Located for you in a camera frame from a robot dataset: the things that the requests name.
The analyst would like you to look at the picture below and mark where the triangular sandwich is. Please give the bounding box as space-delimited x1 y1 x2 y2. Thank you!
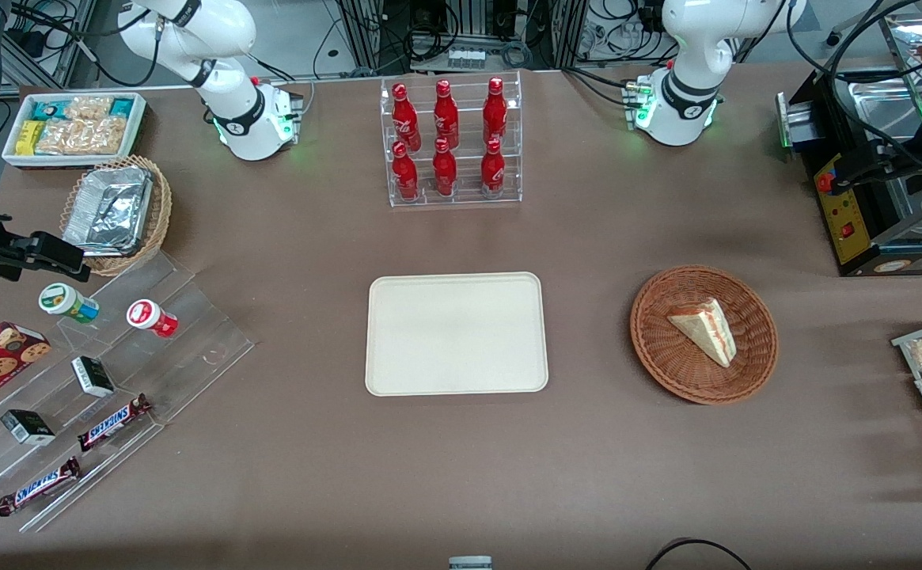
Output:
667 298 738 369

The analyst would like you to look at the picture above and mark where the aluminium foil tray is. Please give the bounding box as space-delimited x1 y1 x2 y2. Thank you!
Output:
62 165 154 257

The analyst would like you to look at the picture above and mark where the light tan wicker basket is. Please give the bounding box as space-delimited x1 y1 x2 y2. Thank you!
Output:
59 154 173 277

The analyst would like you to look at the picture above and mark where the brown wicker basket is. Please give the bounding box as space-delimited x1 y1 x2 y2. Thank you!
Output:
630 264 780 406

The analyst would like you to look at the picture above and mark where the beige rectangular tray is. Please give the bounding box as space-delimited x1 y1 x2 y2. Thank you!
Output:
365 272 550 397

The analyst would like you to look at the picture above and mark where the green lid snack cup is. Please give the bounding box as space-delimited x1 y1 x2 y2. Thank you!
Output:
38 282 101 325

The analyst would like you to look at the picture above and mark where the black food warmer machine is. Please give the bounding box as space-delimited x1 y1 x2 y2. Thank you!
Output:
776 66 922 278

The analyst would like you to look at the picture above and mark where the steel warmer pan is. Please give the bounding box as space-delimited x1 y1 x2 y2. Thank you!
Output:
847 78 922 148

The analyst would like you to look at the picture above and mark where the white plastic snack bin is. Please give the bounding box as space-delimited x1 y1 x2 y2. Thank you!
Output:
2 92 148 169

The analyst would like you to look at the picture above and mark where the red lid snack cup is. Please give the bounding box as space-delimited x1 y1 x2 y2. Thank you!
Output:
126 298 179 339

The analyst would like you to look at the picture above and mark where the small black carton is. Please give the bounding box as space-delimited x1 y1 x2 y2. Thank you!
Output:
70 355 116 399
0 408 57 447

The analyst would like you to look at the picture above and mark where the yellow snack packet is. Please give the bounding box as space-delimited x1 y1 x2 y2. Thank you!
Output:
15 120 44 157

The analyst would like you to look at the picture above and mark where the large clear cracker bag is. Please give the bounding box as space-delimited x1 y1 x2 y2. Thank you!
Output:
36 116 129 156

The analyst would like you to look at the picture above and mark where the small clear cracker bag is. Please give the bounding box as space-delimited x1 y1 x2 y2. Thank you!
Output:
63 96 115 122

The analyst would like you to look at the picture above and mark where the clear acrylic stepped display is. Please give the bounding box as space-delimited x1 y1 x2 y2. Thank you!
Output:
0 251 256 534

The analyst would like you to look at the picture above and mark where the snickers chocolate bar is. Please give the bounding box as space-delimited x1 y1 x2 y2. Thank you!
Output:
76 393 154 453
0 456 82 518

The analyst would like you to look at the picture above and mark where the red cola bottle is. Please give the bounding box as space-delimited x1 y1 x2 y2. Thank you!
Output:
482 77 509 145
432 138 458 197
480 137 507 198
434 79 461 150
392 141 420 201
391 82 423 153

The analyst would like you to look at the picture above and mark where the clear acrylic bottle rack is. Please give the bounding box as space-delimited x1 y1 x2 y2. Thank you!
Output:
380 70 524 208

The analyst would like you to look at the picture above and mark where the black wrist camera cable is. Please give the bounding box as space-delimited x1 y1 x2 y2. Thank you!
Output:
785 0 922 171

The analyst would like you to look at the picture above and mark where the black looped cable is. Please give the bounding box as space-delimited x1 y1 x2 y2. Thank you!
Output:
644 538 755 570

